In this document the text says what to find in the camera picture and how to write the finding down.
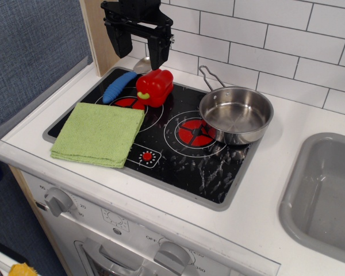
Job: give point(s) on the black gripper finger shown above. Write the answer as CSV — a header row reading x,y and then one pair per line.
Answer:
x,y
120,40
158,50

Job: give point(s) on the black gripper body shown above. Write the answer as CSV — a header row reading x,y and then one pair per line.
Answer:
x,y
139,18

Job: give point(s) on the red toy bell pepper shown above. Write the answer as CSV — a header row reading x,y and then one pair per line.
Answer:
x,y
154,87

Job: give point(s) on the green folded cloth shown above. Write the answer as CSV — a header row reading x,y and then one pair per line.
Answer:
x,y
98,134

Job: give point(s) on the black toy stovetop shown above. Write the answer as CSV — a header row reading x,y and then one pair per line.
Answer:
x,y
173,150

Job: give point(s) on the grey left oven knob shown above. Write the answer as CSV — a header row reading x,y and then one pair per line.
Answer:
x,y
57,201

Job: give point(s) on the grey oven knob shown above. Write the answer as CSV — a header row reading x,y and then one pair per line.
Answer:
x,y
57,201
172,257

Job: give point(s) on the white toy oven front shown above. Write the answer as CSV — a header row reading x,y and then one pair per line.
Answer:
x,y
96,241

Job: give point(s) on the grey right oven knob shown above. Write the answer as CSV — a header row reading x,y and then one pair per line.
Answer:
x,y
172,257

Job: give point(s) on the grey toy sink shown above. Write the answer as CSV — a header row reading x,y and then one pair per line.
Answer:
x,y
312,210

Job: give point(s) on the yellow object bottom left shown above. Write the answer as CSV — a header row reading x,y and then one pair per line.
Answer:
x,y
22,269

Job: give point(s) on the light wooden side post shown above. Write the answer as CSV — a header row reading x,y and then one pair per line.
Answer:
x,y
102,51

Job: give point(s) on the silver pot with handle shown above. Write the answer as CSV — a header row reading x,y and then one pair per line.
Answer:
x,y
234,115

